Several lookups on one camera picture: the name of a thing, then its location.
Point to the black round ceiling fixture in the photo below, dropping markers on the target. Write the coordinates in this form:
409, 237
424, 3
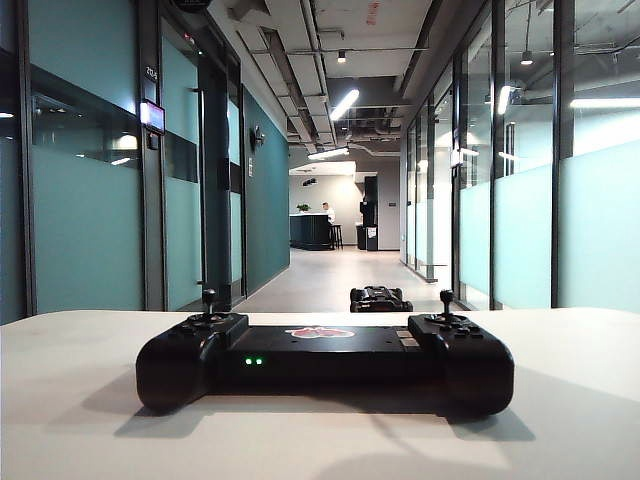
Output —
190, 4

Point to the black remote control with joysticks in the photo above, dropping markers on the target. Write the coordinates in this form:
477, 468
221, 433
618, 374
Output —
325, 365

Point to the room number sign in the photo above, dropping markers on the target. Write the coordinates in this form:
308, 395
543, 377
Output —
151, 73

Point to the wall room display panel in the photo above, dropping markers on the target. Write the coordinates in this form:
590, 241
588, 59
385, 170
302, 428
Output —
152, 116

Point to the tall black machine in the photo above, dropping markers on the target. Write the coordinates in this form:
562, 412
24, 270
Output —
370, 200

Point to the black door card reader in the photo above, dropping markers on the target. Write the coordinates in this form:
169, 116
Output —
153, 142

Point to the black trash bin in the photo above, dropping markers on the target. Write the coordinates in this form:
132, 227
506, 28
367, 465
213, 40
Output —
367, 238

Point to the black track spot light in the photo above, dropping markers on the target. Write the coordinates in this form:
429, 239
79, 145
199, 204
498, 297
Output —
342, 57
526, 58

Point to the person in white shirt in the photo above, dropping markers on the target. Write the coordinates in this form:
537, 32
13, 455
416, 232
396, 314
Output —
328, 214

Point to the white linear ceiling light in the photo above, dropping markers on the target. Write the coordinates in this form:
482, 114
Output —
503, 99
344, 104
328, 153

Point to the black wall ornament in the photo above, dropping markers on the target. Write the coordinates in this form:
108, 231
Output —
257, 139

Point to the green potted plant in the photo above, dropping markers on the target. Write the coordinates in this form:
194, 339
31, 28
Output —
303, 207

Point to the black quadruped robot dog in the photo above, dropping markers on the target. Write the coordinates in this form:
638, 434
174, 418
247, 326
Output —
380, 298

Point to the dark bar counter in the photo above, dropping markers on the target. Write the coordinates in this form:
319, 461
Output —
309, 232

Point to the black hanging ceiling device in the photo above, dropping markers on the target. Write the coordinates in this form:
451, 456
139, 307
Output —
309, 182

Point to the black bar stool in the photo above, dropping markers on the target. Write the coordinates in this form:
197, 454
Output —
336, 229

